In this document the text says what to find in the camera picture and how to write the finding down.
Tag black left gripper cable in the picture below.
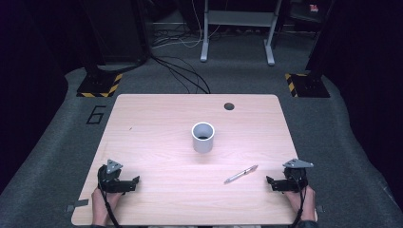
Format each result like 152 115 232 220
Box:
98 181 122 228

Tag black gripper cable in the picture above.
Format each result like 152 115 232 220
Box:
288 177 309 228
98 181 122 228

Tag black cabinet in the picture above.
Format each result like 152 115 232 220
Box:
83 0 150 65

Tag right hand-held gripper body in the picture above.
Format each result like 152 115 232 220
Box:
278 158 315 194

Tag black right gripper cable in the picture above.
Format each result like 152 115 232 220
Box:
288 177 309 228

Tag black floor cables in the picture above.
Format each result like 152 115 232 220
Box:
148 29 212 95

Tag white floor cables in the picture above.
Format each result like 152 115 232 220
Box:
151 0 222 50

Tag dark monitor with red label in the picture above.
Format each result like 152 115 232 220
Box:
288 0 332 24

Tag grey tape strip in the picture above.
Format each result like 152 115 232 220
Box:
64 199 90 214

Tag silver pen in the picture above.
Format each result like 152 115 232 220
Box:
223 164 259 185

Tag black stand with striped base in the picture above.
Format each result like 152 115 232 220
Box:
76 0 124 99
284 0 337 99

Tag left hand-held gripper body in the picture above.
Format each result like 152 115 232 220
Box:
97 159 127 194

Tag person's right hand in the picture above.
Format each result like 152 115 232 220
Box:
284 185 318 222

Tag white metal table frame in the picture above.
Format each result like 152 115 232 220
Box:
200 0 283 67

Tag white cup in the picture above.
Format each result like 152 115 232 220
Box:
190 122 216 154

